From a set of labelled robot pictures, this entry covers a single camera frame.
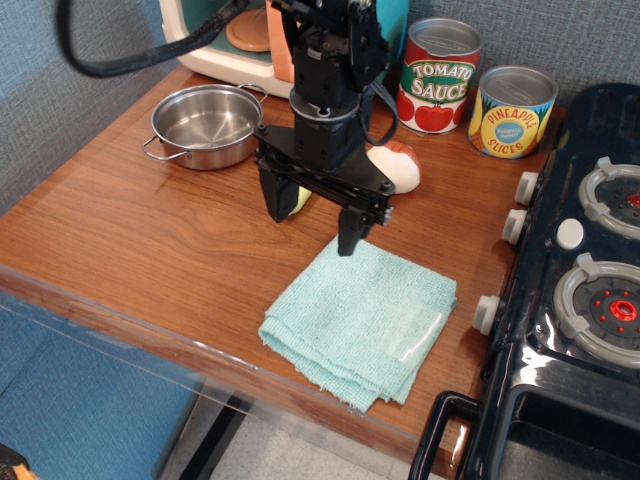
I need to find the orange microwave plate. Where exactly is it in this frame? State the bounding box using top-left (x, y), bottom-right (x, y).
top-left (226, 9), bottom-right (270, 53)

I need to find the white stove knob middle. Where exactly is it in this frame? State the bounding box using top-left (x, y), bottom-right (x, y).
top-left (501, 209), bottom-right (527, 246)

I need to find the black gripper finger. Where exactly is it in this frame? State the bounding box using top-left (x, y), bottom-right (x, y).
top-left (258, 163), bottom-right (300, 223)
top-left (338, 207), bottom-right (372, 257)

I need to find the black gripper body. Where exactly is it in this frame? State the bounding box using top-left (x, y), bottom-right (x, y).
top-left (254, 94), bottom-right (395, 225)

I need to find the silver pot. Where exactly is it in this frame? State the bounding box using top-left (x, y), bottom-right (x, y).
top-left (142, 83), bottom-right (268, 171)

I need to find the orange object bottom corner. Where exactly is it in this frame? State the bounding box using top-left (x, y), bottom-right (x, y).
top-left (0, 444), bottom-right (39, 480)

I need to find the grey burner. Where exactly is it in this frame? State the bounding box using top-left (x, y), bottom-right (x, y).
top-left (578, 156), bottom-right (639, 240)
top-left (553, 253), bottom-right (639, 369)

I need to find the white round stove button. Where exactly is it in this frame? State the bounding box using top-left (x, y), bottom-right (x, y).
top-left (555, 218), bottom-right (584, 250)

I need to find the toy mushroom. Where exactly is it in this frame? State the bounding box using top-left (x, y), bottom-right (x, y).
top-left (367, 140), bottom-right (421, 194)

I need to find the green handled spoon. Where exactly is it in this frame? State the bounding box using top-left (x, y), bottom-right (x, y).
top-left (289, 187), bottom-right (312, 216)

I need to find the tomato sauce can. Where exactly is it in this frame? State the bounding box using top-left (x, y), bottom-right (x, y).
top-left (397, 17), bottom-right (483, 134)

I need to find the white stove knob rear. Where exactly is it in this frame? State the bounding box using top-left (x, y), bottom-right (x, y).
top-left (514, 171), bottom-right (539, 206)

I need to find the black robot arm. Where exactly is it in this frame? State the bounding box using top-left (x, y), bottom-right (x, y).
top-left (254, 1), bottom-right (397, 256)

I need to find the white stove knob front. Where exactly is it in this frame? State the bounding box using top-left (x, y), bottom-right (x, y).
top-left (472, 296), bottom-right (501, 336)

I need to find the teal toy microwave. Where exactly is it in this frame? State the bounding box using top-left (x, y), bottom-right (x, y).
top-left (160, 1), bottom-right (409, 98)

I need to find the grey rear burner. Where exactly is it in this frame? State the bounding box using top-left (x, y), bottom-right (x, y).
top-left (578, 156), bottom-right (639, 240)

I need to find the pineapple slices can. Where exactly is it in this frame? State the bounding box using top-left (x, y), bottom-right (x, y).
top-left (468, 65), bottom-right (558, 159)

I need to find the light blue rag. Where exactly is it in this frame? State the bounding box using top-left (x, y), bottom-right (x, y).
top-left (259, 240), bottom-right (457, 412)

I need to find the grey front burner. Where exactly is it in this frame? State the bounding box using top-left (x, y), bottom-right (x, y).
top-left (553, 253), bottom-right (639, 369)

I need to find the black toy stove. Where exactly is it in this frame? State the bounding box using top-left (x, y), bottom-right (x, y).
top-left (410, 83), bottom-right (639, 479)

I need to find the white stove knob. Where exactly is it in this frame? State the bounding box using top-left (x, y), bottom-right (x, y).
top-left (514, 171), bottom-right (539, 206)
top-left (501, 209), bottom-right (527, 246)
top-left (472, 296), bottom-right (501, 336)

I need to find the black sleeved cable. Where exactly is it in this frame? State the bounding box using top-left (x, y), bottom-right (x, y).
top-left (55, 0), bottom-right (251, 78)

